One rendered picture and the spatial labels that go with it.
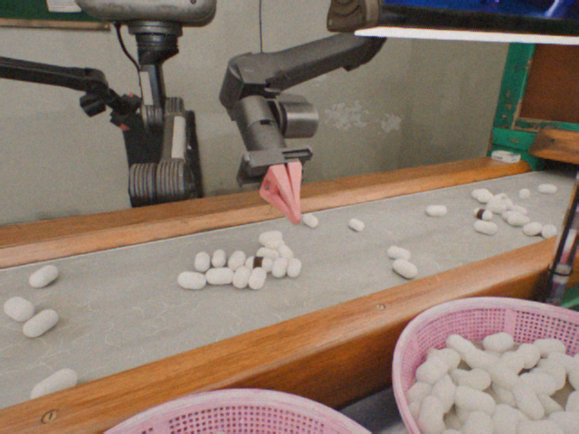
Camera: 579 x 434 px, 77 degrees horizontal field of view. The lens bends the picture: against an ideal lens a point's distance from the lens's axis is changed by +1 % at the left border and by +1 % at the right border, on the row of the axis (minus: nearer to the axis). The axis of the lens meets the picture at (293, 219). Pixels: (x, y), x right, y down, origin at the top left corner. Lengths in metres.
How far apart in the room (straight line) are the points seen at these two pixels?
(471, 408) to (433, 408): 0.04
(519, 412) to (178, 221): 0.52
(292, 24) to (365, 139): 1.00
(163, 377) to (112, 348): 0.10
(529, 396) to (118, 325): 0.40
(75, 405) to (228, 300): 0.19
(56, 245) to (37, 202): 2.09
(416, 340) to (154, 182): 0.67
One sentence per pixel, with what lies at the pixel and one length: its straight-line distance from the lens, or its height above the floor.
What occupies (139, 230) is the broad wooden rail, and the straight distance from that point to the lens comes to 0.64.
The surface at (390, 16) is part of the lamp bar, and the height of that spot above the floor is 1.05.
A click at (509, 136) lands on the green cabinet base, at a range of 1.24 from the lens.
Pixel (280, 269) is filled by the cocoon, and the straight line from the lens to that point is 0.49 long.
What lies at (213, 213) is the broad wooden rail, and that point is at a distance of 0.66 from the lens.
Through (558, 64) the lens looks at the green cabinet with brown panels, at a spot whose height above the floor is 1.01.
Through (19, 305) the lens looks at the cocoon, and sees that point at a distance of 0.51.
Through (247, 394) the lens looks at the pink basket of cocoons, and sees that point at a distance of 0.31.
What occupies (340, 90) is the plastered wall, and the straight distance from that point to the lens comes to 2.85.
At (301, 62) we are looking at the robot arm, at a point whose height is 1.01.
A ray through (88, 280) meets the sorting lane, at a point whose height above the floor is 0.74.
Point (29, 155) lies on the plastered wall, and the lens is 2.67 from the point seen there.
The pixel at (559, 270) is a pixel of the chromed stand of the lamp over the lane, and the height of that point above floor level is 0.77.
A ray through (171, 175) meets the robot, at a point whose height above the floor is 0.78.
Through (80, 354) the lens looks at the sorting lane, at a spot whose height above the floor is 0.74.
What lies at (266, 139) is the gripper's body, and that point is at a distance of 0.52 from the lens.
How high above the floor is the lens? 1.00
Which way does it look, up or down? 23 degrees down
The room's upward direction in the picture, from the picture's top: straight up
